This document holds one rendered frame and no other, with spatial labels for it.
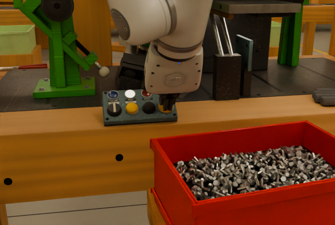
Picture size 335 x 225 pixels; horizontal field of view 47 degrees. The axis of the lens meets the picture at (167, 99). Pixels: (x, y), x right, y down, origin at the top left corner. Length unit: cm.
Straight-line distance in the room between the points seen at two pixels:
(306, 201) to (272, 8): 43
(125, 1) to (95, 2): 81
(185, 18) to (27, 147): 41
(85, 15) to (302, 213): 97
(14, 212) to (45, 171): 146
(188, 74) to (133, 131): 18
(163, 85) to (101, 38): 67
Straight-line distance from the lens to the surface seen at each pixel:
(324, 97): 95
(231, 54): 94
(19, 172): 83
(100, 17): 133
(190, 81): 70
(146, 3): 53
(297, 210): 58
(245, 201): 52
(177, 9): 55
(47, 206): 226
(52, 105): 94
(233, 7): 83
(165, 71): 67
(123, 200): 223
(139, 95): 81
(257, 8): 85
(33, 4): 100
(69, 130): 78
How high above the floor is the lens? 119
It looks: 18 degrees down
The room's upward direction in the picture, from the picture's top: straight up
